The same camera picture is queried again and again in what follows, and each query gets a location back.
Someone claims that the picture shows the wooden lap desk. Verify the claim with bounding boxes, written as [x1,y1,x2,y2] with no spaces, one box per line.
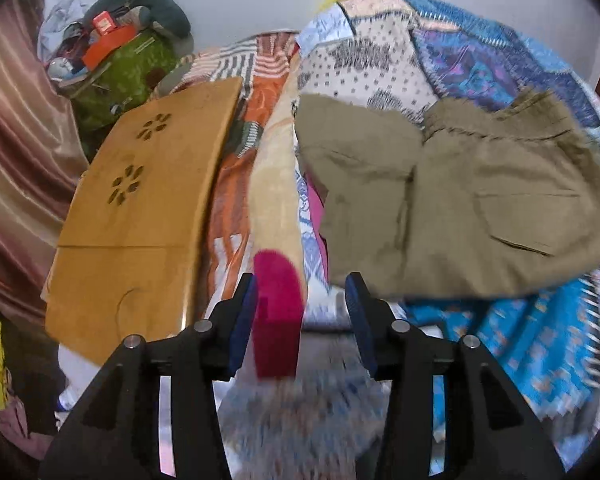
[45,77,245,367]

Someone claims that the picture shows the orange flat box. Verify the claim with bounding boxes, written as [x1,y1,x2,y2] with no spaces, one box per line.
[82,25,139,69]

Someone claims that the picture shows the striped pink curtain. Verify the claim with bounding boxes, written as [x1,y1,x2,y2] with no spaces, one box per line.
[0,0,92,321]

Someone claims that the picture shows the small red box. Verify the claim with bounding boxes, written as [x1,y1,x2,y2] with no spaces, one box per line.
[92,10,119,34]

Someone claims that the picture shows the grey long pillow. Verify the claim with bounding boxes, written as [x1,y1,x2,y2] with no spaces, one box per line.
[82,0,194,54]

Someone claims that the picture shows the green patterned bag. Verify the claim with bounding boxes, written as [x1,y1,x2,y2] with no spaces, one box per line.
[62,30,182,134]

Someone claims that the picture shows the pale blue crumpled clothes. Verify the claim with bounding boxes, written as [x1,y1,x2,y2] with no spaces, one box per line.
[37,0,89,61]

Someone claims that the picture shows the pink cloth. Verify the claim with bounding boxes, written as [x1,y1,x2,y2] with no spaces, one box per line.
[254,249,304,380]

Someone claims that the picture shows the orange striped blanket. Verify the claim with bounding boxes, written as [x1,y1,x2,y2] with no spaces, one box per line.
[155,30,307,341]

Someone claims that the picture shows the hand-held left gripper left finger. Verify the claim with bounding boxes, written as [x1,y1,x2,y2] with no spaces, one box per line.
[37,272,258,480]

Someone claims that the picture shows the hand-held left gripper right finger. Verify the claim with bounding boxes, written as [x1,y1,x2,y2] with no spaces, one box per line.
[344,271,566,480]

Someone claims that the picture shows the patchwork blanket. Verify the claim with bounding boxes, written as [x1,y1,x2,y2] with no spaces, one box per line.
[215,0,600,480]

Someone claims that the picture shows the olive green cargo shorts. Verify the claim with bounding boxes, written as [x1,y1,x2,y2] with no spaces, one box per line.
[294,87,600,302]

